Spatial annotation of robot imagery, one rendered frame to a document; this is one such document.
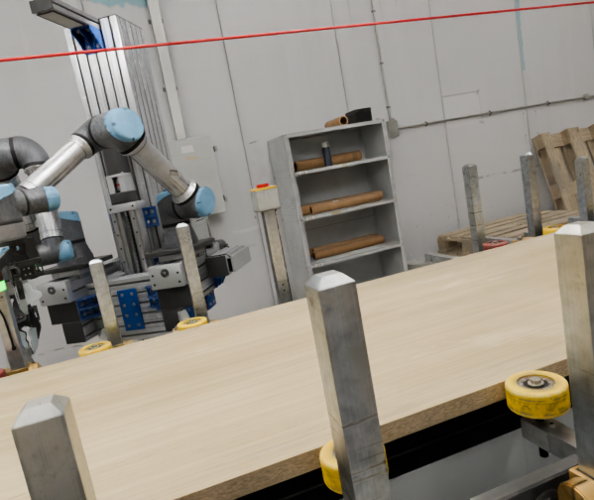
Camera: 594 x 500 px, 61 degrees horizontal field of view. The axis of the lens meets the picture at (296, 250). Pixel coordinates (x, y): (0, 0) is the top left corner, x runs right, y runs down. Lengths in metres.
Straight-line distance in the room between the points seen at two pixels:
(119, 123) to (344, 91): 3.15
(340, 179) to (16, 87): 2.61
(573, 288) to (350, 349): 0.26
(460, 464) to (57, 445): 0.59
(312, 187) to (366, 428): 4.03
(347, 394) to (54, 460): 0.23
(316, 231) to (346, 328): 4.04
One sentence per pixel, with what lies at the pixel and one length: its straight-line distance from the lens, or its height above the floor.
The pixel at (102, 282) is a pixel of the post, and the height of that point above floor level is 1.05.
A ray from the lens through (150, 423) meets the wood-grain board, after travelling 0.88.
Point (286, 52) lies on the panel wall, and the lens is 4.56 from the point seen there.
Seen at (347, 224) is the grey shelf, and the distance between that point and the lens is 4.58.
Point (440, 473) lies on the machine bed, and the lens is 0.83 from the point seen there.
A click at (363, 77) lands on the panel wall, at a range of 4.79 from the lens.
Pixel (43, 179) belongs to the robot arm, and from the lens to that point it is 1.79.
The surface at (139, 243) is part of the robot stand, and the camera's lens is 2.28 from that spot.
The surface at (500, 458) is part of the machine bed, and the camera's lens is 0.89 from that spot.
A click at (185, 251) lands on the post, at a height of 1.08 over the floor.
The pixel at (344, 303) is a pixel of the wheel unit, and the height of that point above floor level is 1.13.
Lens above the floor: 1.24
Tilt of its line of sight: 9 degrees down
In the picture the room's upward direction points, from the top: 10 degrees counter-clockwise
